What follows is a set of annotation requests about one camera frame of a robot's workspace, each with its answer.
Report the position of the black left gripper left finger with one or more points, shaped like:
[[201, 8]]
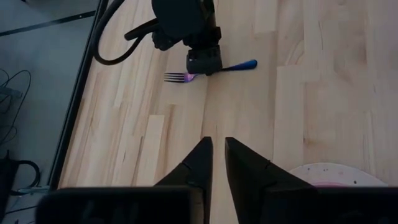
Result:
[[199, 168]]

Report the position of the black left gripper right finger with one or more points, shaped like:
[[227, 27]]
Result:
[[255, 186]]

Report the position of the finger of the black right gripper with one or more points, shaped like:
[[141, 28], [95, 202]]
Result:
[[204, 61]]

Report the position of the iridescent blue purple fork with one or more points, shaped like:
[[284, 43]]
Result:
[[241, 65]]

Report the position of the white speckled plate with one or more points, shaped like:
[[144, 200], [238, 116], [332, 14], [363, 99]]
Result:
[[335, 175]]

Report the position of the black floor strip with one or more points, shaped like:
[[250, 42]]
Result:
[[46, 23]]

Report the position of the black table edge rail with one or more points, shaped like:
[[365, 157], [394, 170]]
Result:
[[74, 102]]

